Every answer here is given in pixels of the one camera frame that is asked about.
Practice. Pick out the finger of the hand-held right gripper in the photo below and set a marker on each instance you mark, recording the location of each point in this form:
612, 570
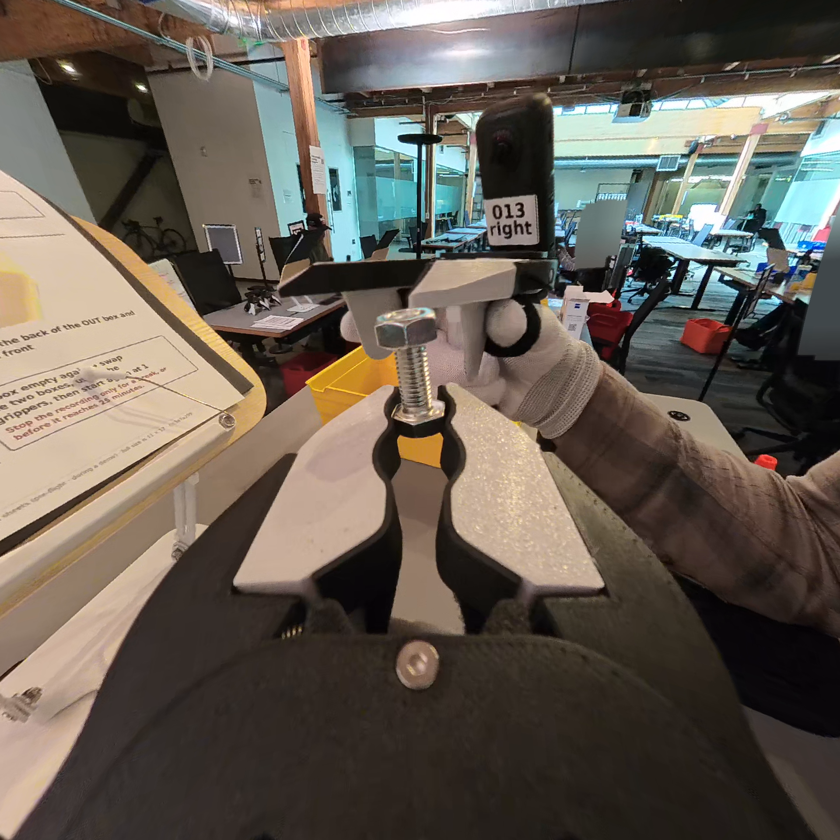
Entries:
369, 315
459, 282

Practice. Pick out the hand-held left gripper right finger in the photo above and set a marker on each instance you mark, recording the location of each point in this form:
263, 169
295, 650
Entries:
518, 518

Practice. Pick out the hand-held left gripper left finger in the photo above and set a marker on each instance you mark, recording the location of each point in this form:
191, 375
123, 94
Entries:
315, 512

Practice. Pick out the yellow plastic bin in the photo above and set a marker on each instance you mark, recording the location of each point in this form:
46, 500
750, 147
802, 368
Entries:
348, 387

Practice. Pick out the steel hex bolt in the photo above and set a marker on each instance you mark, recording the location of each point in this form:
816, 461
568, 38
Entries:
415, 380

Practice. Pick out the steel hex nut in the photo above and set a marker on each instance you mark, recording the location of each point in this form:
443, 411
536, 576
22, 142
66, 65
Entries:
420, 415

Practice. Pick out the person's right forearm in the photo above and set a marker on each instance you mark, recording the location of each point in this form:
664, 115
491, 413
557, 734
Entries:
689, 499

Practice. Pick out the person's right hand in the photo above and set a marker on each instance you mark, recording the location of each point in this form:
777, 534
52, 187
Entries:
544, 374

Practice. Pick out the red plastic bin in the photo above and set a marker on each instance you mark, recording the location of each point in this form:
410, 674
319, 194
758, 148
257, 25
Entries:
610, 325
308, 374

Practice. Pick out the white paper sheets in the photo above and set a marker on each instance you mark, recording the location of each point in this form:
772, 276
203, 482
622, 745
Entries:
279, 321

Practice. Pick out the grey desk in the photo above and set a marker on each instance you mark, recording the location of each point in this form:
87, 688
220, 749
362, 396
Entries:
262, 334

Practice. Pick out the white cardboard box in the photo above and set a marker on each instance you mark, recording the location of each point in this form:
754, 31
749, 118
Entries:
576, 315

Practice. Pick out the black ceiling device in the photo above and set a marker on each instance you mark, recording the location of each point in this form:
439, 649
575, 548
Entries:
633, 105

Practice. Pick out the whiteboard on stand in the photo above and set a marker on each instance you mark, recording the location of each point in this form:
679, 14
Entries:
259, 246
220, 244

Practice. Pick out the wooden document stand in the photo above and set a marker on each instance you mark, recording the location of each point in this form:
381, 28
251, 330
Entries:
164, 469

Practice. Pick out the wooden pillar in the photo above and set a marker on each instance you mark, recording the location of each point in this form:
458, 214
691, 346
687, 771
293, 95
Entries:
302, 118

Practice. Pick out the bicycle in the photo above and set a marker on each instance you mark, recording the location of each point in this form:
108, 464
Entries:
169, 240

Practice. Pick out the orange plastic bin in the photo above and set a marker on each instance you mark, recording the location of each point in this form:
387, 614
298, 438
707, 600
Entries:
705, 336

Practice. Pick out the orange bottle cap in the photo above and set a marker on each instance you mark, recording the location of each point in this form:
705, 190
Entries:
765, 461

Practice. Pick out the printed instruction sheet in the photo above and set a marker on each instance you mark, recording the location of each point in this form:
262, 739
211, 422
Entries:
98, 315

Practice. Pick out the spiral silver duct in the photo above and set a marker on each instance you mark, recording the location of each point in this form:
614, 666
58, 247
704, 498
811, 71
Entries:
328, 16

